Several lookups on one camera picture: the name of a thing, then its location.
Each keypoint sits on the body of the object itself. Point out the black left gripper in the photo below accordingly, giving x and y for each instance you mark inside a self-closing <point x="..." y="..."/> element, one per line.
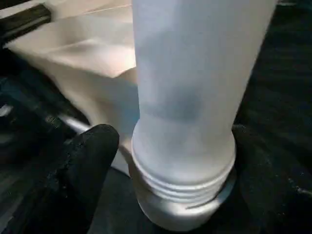
<point x="29" y="109"/>

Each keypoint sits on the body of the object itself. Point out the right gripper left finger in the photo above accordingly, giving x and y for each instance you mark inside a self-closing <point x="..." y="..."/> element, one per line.
<point x="80" y="175"/>

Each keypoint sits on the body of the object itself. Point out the white plastic table leg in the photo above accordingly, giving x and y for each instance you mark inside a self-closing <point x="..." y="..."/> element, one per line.
<point x="190" y="85"/>

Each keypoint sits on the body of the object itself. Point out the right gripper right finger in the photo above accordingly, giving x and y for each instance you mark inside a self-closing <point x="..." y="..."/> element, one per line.
<point x="268" y="190"/>

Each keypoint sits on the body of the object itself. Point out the white plastic table top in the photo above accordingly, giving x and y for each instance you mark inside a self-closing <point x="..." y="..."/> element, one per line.
<point x="85" y="61"/>

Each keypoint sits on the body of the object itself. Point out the black plastic mat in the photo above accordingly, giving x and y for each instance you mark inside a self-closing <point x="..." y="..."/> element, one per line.
<point x="280" y="73"/>

